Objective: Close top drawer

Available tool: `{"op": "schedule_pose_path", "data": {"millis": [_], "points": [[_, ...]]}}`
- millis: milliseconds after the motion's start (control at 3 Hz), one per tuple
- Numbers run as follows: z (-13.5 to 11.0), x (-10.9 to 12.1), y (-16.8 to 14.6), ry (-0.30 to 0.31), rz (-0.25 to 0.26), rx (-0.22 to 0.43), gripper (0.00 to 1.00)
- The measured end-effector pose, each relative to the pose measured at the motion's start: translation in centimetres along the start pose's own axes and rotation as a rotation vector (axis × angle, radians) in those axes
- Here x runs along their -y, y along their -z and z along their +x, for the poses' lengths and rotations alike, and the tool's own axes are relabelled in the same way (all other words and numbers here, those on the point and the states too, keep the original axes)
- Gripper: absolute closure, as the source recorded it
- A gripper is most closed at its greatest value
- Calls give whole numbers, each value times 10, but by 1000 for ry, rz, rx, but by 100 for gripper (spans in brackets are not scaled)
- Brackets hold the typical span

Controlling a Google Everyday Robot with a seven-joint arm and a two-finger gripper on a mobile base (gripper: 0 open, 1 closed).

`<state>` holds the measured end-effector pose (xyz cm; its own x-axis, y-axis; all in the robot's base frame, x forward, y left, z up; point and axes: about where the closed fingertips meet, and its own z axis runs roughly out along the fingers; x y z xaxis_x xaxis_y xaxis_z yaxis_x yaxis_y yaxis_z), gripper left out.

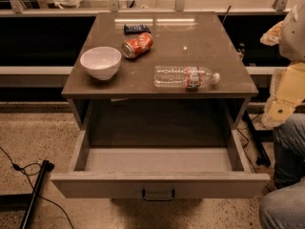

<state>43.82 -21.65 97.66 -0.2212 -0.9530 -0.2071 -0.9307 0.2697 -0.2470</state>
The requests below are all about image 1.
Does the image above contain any brown drawer cabinet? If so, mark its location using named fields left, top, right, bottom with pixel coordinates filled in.
left=62, top=12, right=257, bottom=125

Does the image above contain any clear plastic water bottle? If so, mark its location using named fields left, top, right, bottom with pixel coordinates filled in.
left=153, top=66, right=220, bottom=91

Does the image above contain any drawer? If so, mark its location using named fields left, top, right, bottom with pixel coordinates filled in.
left=50, top=112, right=271, bottom=202

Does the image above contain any black drawer handle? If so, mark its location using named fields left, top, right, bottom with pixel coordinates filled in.
left=141, top=189, right=175, bottom=202

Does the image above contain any black cable on floor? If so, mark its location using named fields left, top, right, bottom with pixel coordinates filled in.
left=0, top=146, right=75, bottom=229

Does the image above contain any black stand leg right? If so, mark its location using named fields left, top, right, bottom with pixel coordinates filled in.
left=242, top=112, right=271, bottom=167

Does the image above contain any black tripod leg left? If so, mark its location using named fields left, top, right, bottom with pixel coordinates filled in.
left=0, top=159, right=55, bottom=229

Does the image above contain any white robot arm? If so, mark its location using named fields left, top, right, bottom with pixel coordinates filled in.
left=260, top=0, right=305, bottom=128

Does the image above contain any white ceramic bowl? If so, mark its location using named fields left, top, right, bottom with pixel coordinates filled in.
left=80, top=47, right=121, bottom=80

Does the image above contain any blue snack wrapper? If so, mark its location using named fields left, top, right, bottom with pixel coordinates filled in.
left=124, top=24, right=151, bottom=34

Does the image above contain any person leg in jeans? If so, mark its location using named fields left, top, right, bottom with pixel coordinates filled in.
left=259, top=114, right=305, bottom=229

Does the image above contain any orange soda can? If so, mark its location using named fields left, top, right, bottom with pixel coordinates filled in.
left=122, top=32, right=153, bottom=59

